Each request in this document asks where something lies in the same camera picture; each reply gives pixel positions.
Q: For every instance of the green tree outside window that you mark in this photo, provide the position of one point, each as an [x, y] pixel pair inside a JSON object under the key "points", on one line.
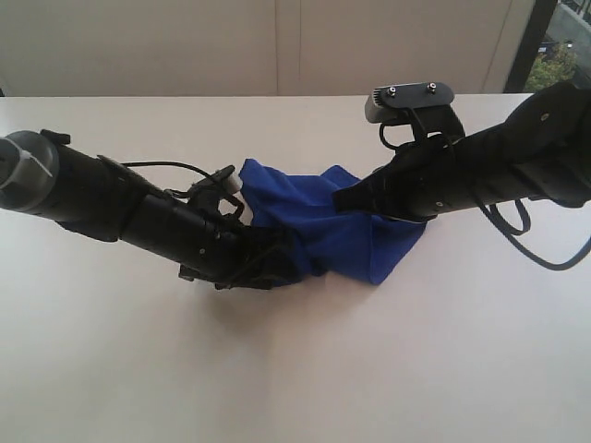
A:
{"points": [[557, 64]]}

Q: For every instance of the blue microfibre towel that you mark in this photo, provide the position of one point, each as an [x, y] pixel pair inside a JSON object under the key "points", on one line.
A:
{"points": [[359, 246]]}

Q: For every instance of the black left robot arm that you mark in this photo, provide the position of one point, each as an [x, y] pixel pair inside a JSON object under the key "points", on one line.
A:
{"points": [[103, 199]]}

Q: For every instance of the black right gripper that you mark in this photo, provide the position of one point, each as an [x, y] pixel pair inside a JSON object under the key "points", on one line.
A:
{"points": [[419, 183]]}

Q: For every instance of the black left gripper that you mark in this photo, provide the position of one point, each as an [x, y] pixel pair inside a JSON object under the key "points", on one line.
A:
{"points": [[232, 255]]}

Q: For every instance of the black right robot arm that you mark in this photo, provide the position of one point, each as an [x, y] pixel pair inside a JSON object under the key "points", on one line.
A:
{"points": [[540, 151]]}

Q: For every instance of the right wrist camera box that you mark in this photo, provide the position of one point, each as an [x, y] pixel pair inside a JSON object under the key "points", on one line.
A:
{"points": [[384, 103]]}

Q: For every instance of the black window frame post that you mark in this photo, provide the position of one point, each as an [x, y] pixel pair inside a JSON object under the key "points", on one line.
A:
{"points": [[535, 30]]}

